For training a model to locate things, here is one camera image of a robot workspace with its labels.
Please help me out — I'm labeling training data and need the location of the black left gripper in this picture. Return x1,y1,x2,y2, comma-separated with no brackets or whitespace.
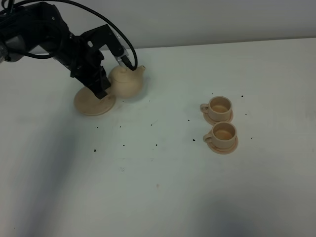
53,34,111,99

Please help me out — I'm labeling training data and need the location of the beige ceramic teapot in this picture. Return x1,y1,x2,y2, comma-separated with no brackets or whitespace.
108,65,146,98

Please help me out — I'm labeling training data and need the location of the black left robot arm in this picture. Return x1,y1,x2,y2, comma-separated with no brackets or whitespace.
0,2,110,99

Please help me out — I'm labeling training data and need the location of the beige teapot saucer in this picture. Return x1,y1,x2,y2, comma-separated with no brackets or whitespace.
74,87,116,116

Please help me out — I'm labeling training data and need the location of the far beige cup saucer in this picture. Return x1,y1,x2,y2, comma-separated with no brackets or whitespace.
203,111,233,125

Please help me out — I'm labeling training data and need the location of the beige cup saucer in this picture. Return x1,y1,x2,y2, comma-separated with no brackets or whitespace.
207,137,238,155
203,111,233,125

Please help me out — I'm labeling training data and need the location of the far beige teacup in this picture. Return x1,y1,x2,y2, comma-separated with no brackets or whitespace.
200,96,233,113

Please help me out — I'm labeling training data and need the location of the beige teacup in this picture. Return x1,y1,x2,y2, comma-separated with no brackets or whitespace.
200,96,233,113
203,122,237,150

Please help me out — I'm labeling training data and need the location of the near beige teacup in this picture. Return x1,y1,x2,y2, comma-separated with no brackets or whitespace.
203,122,237,150

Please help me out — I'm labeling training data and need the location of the near beige cup saucer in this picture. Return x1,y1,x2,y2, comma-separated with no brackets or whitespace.
207,137,238,155

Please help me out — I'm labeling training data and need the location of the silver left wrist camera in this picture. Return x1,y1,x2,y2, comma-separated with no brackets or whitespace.
81,24,133,70

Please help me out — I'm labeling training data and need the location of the black braided camera cable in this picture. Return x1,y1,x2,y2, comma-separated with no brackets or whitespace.
0,0,138,72

